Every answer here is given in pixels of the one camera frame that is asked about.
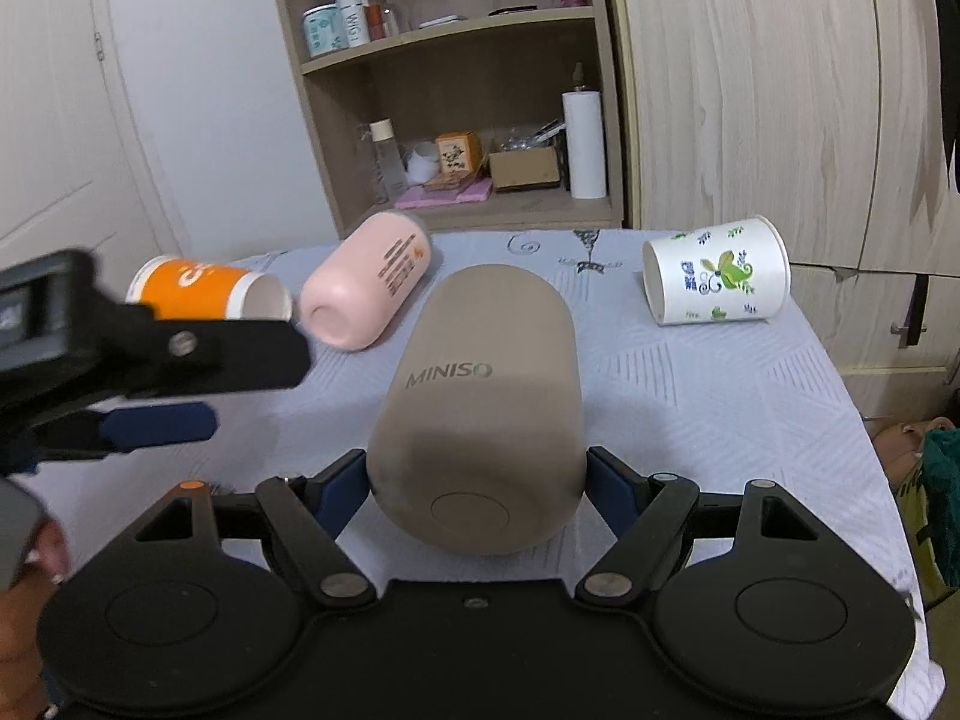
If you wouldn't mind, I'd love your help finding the black ribbon bow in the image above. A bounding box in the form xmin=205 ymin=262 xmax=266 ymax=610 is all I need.
xmin=935 ymin=0 xmax=958 ymax=187

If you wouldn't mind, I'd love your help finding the orange patterned small box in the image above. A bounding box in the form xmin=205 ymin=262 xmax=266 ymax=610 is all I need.
xmin=434 ymin=130 xmax=483 ymax=174

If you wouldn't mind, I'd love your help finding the teal and white can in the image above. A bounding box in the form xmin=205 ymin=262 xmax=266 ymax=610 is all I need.
xmin=301 ymin=4 xmax=345 ymax=59

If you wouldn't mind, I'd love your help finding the white door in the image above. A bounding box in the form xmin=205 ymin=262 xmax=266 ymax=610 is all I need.
xmin=2 ymin=0 xmax=179 ymax=291

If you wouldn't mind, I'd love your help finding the light wood wardrobe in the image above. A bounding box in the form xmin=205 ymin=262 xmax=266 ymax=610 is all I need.
xmin=608 ymin=0 xmax=958 ymax=421

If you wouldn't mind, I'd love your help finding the clear bottle beige cap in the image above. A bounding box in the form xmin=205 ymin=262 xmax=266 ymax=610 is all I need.
xmin=370 ymin=119 xmax=409 ymax=202

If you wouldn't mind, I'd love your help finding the person's left hand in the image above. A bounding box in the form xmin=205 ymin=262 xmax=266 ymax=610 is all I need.
xmin=0 ymin=520 xmax=70 ymax=718

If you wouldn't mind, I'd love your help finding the white paper cup green print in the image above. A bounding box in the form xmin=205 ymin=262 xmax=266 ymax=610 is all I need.
xmin=643 ymin=216 xmax=791 ymax=325

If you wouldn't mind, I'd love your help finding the small cardboard box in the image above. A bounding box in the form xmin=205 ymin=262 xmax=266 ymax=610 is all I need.
xmin=488 ymin=146 xmax=562 ymax=193

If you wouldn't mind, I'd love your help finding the orange paper cup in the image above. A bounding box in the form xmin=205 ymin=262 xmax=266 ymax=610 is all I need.
xmin=125 ymin=255 xmax=295 ymax=322

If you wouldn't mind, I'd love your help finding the wooden open shelf unit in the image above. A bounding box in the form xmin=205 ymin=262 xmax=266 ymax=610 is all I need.
xmin=277 ymin=0 xmax=625 ymax=234

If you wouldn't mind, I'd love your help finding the clear bottle red liquid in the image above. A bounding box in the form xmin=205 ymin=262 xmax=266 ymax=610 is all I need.
xmin=370 ymin=0 xmax=402 ymax=37

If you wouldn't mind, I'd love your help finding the white small jar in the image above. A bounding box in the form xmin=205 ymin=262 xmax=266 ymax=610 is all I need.
xmin=405 ymin=142 xmax=441 ymax=185

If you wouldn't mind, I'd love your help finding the white pump bottle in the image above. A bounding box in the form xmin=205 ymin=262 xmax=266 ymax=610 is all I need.
xmin=335 ymin=0 xmax=371 ymax=49

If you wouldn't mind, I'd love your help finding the taupe Miniso tumbler cup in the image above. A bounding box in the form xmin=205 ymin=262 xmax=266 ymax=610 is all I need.
xmin=366 ymin=265 xmax=586 ymax=556

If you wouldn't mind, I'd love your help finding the white patterned tablecloth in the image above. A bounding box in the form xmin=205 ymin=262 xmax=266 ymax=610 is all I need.
xmin=13 ymin=227 xmax=949 ymax=720

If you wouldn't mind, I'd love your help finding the pink flat book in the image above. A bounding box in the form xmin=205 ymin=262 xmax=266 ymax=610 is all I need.
xmin=394 ymin=177 xmax=493 ymax=210

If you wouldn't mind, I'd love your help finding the white paper towel roll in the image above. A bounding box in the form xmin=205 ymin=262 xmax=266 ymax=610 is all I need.
xmin=562 ymin=91 xmax=607 ymax=200

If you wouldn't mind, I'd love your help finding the pink tumbler cup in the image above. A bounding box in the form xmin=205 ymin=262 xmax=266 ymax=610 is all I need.
xmin=299 ymin=210 xmax=433 ymax=351

